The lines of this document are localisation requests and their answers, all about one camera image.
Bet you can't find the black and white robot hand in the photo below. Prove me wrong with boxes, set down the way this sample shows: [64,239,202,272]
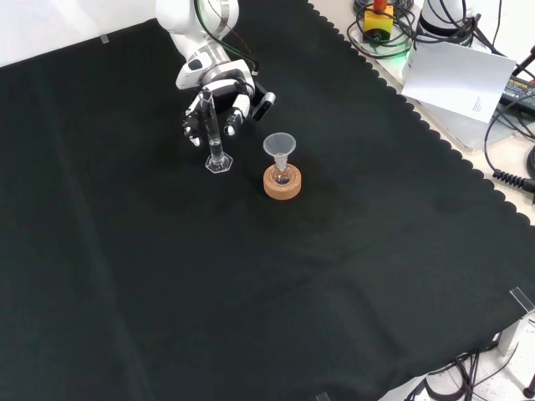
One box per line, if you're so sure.
[180,77,257,148]

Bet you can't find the clear glass graduated cylinder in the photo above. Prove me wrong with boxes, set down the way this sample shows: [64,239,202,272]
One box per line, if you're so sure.
[203,90,233,174]

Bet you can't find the clear plastic funnel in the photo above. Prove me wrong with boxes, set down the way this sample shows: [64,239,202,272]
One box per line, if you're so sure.
[262,132,298,170]

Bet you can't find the yellow stop button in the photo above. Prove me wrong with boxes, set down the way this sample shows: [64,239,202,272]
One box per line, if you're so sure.
[362,0,396,43]

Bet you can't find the black bench cloth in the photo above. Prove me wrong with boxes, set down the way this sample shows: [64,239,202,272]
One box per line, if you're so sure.
[0,0,535,401]

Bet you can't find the white cylindrical base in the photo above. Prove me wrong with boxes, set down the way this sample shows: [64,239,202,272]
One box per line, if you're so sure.
[417,0,476,48]

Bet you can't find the pale board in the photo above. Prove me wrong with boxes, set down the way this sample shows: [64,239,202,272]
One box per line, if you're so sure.
[401,40,518,124]

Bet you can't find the grey metal plate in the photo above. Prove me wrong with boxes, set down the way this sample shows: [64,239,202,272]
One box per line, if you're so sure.
[411,99,509,152]

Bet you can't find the black power unit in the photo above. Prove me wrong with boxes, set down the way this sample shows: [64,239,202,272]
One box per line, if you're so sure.
[499,76,535,108]

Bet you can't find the white bench leg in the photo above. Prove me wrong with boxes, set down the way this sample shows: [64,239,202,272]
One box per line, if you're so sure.
[496,311,535,357]

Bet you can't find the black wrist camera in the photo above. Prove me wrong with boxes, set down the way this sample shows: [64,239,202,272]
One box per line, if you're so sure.
[252,85,278,123]

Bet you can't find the brown cork ring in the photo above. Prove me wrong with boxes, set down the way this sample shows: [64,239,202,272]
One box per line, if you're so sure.
[262,163,303,201]

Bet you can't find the black bench cable bundle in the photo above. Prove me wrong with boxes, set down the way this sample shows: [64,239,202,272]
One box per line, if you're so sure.
[345,0,423,59]

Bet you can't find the black coiled cable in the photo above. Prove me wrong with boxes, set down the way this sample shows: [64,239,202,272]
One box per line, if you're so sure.
[483,103,535,192]

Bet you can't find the black cables under bench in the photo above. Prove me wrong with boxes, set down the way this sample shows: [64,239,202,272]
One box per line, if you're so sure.
[403,348,535,401]

